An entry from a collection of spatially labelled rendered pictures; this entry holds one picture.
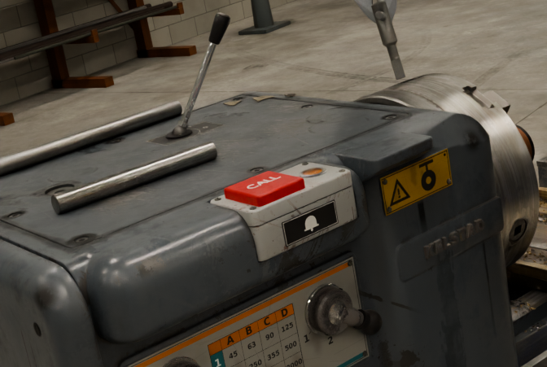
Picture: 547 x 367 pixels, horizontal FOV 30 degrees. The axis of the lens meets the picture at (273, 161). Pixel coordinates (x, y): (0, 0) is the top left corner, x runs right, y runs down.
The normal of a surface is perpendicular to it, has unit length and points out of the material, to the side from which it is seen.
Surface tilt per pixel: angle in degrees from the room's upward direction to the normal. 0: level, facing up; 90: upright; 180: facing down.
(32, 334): 90
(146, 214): 0
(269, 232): 90
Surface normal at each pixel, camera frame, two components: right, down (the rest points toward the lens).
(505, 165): 0.52, -0.19
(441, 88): 0.02, -0.87
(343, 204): 0.61, 0.11
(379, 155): -0.18, -0.94
